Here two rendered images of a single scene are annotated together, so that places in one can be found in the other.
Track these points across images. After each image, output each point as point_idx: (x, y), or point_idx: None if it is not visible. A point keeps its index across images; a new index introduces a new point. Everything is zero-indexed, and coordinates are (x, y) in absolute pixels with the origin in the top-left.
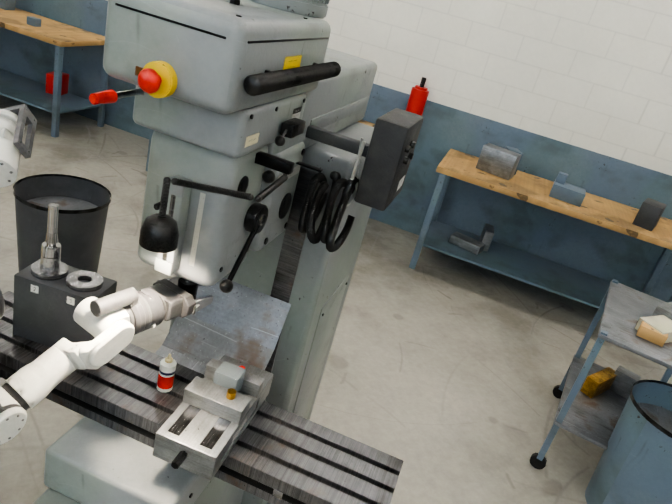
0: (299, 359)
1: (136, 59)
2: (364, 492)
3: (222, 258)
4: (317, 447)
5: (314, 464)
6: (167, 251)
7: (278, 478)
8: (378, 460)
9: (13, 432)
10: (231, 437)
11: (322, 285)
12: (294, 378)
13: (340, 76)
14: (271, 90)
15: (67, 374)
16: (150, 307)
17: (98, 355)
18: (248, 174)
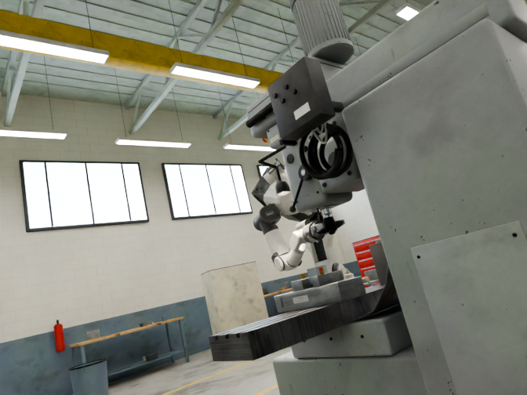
0: (399, 300)
1: None
2: (235, 330)
3: (295, 196)
4: (282, 317)
5: (269, 320)
6: (276, 194)
7: (267, 318)
8: (256, 327)
9: (279, 267)
10: (286, 295)
11: (378, 216)
12: (407, 324)
13: (367, 52)
14: (253, 121)
15: (292, 253)
16: (305, 227)
17: (290, 244)
18: (292, 152)
